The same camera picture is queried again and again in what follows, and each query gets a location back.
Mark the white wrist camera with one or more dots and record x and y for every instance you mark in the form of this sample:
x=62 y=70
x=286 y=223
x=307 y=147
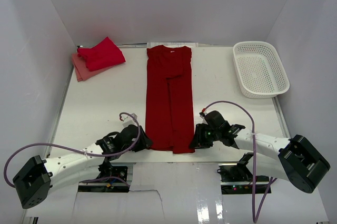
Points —
x=202 y=114
x=127 y=120

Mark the papers at table back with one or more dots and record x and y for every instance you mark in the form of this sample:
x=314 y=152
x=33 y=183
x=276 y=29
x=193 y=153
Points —
x=172 y=44

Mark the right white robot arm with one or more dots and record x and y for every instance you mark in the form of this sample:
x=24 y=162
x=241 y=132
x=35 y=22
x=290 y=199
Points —
x=292 y=159

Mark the dark red t-shirt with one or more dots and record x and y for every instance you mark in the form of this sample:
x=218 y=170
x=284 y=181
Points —
x=169 y=121

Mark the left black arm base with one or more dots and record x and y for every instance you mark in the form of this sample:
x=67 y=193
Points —
x=113 y=179

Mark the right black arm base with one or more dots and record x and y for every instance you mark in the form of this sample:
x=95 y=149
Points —
x=236 y=179

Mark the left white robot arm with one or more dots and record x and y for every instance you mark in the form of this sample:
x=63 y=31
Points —
x=40 y=177

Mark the folded bright red t-shirt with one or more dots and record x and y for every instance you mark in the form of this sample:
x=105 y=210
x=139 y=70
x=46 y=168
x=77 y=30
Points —
x=104 y=54

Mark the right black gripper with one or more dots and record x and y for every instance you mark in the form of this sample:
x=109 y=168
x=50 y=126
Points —
x=197 y=136

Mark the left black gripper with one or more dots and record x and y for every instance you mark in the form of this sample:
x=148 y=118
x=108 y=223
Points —
x=144 y=142

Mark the white perforated plastic basket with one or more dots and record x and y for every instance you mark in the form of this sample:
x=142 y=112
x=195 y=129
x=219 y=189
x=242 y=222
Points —
x=259 y=70

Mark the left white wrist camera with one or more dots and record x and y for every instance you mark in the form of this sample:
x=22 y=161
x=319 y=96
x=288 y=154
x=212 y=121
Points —
x=127 y=120

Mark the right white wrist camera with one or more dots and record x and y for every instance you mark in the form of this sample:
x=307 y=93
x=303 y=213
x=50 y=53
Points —
x=202 y=114

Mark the folded pink t-shirt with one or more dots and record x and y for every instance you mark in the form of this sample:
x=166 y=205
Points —
x=82 y=72

